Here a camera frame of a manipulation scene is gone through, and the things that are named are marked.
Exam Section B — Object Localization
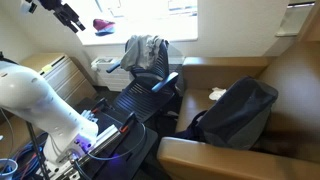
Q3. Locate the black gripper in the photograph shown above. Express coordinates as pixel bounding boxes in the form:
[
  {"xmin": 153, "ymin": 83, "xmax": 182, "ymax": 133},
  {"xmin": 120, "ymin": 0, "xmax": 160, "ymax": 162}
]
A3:
[{"xmin": 39, "ymin": 0, "xmax": 86, "ymax": 33}]

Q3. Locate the white grey cloth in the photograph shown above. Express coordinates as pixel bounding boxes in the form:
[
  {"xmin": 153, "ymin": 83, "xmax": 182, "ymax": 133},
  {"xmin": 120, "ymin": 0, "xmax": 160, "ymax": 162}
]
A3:
[{"xmin": 120, "ymin": 35, "xmax": 168, "ymax": 71}]

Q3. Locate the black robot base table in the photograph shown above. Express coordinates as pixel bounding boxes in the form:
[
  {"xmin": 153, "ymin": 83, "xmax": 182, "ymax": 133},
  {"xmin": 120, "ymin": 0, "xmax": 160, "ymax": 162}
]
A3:
[{"xmin": 49, "ymin": 97, "xmax": 159, "ymax": 180}]

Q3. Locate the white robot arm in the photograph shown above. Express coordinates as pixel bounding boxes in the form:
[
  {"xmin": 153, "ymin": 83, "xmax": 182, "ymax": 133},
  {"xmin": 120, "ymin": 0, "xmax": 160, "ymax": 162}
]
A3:
[{"xmin": 0, "ymin": 58, "xmax": 98, "ymax": 166}]

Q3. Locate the small white crumpled cloth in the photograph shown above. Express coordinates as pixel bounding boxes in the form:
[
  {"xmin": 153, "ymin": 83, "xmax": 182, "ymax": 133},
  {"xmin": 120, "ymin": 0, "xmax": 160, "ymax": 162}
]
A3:
[{"xmin": 209, "ymin": 87, "xmax": 226, "ymax": 100}]

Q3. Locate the maroon and blue cap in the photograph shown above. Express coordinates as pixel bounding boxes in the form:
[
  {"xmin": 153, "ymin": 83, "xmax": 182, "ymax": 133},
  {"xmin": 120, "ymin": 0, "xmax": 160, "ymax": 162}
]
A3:
[{"xmin": 93, "ymin": 19, "xmax": 115, "ymax": 36}]

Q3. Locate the beige drawer cabinet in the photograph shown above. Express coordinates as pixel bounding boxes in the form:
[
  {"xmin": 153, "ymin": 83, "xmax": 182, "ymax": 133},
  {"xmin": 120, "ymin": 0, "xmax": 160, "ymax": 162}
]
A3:
[{"xmin": 20, "ymin": 53, "xmax": 97, "ymax": 106}]

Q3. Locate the black mesh office chair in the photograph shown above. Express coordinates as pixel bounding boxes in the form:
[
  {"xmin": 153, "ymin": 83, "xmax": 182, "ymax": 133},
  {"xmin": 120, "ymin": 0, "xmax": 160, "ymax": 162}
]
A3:
[{"xmin": 107, "ymin": 44, "xmax": 179, "ymax": 123}]

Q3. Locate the black tripod pole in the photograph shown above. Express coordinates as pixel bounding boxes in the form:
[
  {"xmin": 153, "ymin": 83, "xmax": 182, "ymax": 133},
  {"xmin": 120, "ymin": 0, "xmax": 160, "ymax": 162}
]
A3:
[{"xmin": 26, "ymin": 122, "xmax": 50, "ymax": 180}]

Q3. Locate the white cup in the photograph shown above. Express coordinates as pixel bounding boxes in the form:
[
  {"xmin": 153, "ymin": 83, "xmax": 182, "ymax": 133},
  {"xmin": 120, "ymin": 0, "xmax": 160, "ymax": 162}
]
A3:
[{"xmin": 0, "ymin": 159, "xmax": 18, "ymax": 180}]

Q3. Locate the dark grey backpack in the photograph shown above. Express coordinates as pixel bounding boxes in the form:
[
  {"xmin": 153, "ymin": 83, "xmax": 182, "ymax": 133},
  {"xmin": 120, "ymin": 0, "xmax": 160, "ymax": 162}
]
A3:
[{"xmin": 174, "ymin": 77, "xmax": 278, "ymax": 150}]

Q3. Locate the tan leather armchair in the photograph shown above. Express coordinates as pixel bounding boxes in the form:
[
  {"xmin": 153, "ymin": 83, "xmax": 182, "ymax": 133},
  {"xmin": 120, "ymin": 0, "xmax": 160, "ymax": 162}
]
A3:
[{"xmin": 157, "ymin": 42, "xmax": 320, "ymax": 180}]

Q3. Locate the white wall heater unit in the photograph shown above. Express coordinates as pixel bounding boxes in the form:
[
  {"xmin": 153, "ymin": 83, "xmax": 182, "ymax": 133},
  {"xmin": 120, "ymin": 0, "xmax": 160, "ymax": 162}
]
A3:
[{"xmin": 91, "ymin": 56, "xmax": 131, "ymax": 92}]

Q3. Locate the grey cable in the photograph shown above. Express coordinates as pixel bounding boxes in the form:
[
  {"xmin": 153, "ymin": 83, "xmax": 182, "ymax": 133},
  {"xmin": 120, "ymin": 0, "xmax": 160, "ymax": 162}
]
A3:
[{"xmin": 87, "ymin": 122, "xmax": 148, "ymax": 162}]

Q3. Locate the blue cable bundle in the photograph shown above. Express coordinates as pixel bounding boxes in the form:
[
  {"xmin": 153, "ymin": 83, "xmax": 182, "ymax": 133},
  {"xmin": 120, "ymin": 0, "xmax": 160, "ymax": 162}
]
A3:
[{"xmin": 9, "ymin": 132, "xmax": 51, "ymax": 180}]

